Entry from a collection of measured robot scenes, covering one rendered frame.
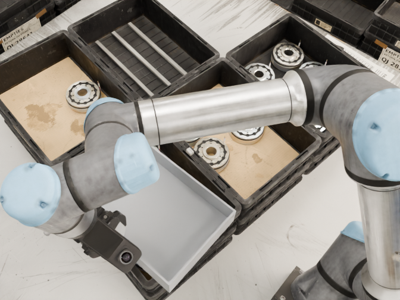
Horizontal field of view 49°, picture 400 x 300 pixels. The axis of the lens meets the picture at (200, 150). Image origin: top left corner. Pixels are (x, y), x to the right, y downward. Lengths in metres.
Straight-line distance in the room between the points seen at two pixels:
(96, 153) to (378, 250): 0.50
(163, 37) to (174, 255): 0.86
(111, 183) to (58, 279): 0.75
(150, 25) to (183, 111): 0.93
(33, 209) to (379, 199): 0.50
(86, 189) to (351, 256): 0.62
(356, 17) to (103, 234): 1.96
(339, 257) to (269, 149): 0.40
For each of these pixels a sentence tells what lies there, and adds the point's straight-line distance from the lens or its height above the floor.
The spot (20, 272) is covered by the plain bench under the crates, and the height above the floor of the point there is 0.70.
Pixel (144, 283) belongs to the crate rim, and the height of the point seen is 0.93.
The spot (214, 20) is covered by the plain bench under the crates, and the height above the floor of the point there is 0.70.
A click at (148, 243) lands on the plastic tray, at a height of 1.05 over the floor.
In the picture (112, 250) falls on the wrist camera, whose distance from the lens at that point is 0.74.
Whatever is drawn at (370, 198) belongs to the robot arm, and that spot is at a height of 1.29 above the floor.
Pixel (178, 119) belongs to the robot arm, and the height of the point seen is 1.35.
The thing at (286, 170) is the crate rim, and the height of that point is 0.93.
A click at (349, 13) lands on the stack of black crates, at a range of 2.46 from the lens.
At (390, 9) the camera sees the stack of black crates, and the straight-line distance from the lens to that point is 2.38.
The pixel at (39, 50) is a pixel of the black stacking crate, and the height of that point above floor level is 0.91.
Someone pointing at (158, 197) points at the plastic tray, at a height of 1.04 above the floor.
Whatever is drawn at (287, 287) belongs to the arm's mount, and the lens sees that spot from 1.11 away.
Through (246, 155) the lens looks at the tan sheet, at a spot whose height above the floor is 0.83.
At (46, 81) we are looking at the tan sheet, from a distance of 1.47.
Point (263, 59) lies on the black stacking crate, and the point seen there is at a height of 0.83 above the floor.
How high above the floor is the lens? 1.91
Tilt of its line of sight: 59 degrees down
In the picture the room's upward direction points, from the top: 3 degrees clockwise
